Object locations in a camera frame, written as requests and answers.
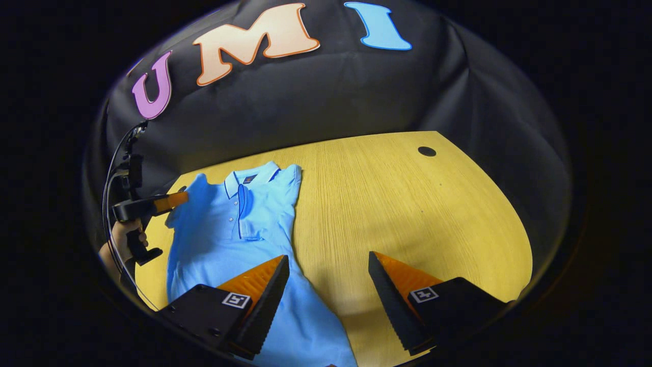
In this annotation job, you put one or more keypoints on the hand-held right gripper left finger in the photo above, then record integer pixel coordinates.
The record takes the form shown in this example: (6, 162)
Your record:
(270, 300)

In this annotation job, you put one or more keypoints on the black backdrop cloth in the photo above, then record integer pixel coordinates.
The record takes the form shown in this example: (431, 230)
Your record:
(331, 97)

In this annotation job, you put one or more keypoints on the light blue T-shirt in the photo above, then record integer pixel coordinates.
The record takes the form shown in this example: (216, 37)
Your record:
(229, 239)

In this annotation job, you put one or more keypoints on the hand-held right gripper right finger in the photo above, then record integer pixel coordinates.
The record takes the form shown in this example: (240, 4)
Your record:
(392, 300)

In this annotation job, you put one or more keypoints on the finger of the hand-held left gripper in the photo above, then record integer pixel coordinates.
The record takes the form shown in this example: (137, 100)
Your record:
(170, 202)

